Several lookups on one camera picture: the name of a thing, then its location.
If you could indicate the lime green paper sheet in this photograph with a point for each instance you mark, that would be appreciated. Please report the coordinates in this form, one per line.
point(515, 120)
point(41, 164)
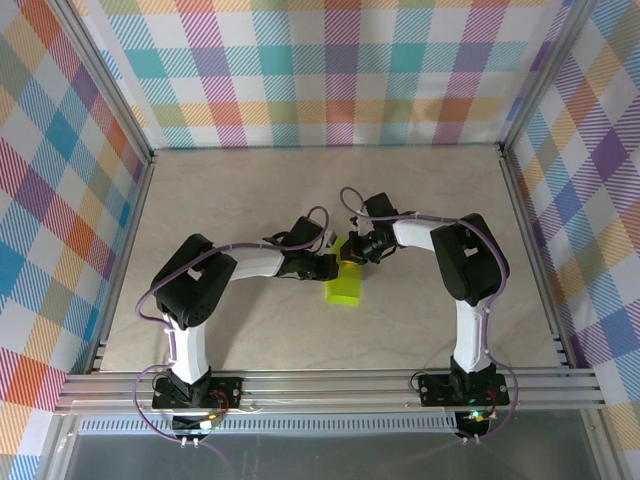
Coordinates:
point(345, 292)

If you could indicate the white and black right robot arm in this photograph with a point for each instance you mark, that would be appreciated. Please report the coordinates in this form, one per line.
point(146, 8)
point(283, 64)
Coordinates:
point(472, 340)

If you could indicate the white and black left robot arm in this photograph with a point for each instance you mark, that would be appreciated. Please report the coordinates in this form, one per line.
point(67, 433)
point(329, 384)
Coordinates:
point(190, 350)

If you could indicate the plaid backdrop panel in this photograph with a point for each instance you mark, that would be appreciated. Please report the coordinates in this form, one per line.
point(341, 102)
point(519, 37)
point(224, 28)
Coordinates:
point(325, 75)
point(600, 200)
point(40, 200)

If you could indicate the small circuit board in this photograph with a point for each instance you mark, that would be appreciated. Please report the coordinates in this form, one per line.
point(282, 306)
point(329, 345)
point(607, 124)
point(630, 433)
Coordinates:
point(475, 417)
point(210, 424)

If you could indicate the grey metal shelf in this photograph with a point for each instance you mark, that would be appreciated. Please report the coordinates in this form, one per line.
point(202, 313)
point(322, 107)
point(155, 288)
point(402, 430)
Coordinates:
point(350, 460)

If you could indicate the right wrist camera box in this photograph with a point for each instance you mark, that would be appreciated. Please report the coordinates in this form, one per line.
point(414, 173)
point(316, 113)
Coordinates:
point(353, 219)

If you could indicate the wide aluminium frame rail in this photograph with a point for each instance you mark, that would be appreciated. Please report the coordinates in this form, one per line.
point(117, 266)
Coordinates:
point(325, 390)

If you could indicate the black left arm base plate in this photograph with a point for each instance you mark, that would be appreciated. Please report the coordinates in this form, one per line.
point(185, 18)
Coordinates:
point(230, 387)

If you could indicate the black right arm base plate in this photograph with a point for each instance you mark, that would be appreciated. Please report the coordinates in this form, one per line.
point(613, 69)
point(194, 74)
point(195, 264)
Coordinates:
point(435, 390)

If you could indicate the aluminium side rail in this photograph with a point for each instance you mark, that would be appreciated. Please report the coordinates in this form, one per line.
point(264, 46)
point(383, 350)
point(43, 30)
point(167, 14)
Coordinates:
point(125, 260)
point(536, 260)

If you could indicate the aluminium frame post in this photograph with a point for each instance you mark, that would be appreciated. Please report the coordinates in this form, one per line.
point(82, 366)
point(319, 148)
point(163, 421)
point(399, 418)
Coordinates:
point(542, 75)
point(102, 75)

